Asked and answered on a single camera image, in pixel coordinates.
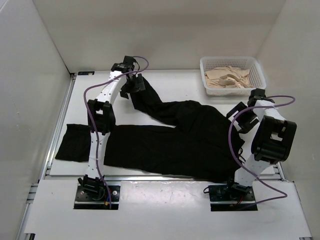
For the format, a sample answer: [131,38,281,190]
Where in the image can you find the aluminium left rail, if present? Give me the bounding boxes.
[38,73,77,182]

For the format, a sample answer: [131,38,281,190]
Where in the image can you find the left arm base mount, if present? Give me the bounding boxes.
[73,175,121,210]

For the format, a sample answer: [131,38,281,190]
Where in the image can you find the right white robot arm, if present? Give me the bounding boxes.
[224,88,297,200]

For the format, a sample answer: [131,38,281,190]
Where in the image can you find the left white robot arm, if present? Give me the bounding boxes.
[79,55,149,206]

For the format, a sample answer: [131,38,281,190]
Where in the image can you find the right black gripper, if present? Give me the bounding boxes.
[225,101,259,134]

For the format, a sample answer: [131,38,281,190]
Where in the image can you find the dark label sticker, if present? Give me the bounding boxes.
[77,71,95,76]

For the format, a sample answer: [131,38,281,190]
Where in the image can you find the white plastic basket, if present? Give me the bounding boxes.
[200,56,267,96]

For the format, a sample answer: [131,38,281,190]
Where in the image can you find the aluminium front rail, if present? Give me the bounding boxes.
[102,175,286,182]

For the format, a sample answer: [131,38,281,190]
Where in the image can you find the beige trousers in basket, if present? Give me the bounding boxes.
[204,66,254,89]

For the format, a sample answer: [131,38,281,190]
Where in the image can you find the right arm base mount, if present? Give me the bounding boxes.
[203,184,258,212]

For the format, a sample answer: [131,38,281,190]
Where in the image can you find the black trousers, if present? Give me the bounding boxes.
[54,77,247,183]

